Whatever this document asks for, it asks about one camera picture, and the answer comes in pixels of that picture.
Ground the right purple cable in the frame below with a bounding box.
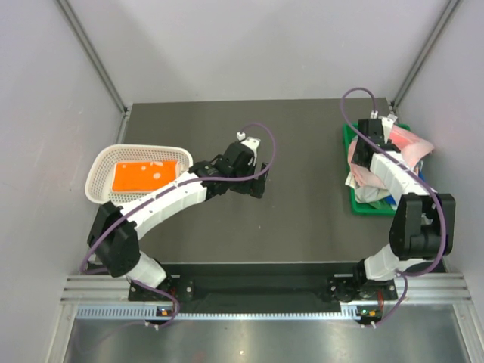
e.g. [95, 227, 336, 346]
[340, 87, 445, 328]

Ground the pink patterned towel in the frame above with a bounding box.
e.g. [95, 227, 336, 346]
[347, 125, 434, 189]

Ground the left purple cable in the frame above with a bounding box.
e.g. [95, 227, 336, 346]
[79, 122, 278, 328]

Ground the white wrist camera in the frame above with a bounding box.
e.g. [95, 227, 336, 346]
[371, 110, 398, 141]
[236, 131, 261, 166]

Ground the blue patterned towel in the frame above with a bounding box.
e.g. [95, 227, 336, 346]
[384, 195, 398, 206]

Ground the white perforated plastic basket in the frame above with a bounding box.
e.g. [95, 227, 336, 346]
[85, 144, 193, 205]

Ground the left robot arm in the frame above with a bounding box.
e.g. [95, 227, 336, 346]
[87, 133, 269, 300]

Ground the orange fox pattern towel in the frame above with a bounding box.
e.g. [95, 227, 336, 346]
[112, 160, 180, 193]

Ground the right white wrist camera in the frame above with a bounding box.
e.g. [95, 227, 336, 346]
[371, 110, 398, 141]

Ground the green plastic bin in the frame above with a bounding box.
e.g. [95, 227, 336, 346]
[343, 124, 396, 217]

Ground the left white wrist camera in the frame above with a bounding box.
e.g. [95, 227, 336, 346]
[236, 131, 261, 166]

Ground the white green towel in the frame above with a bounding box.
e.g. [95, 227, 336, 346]
[345, 172, 390, 203]

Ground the purple cable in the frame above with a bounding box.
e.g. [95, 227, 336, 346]
[79, 122, 278, 328]
[340, 87, 445, 328]

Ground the grey slotted cable duct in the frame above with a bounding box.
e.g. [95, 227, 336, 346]
[76, 305, 361, 321]

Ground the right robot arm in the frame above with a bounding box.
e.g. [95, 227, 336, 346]
[352, 118, 456, 299]

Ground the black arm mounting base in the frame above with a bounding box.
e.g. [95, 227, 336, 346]
[128, 262, 402, 315]

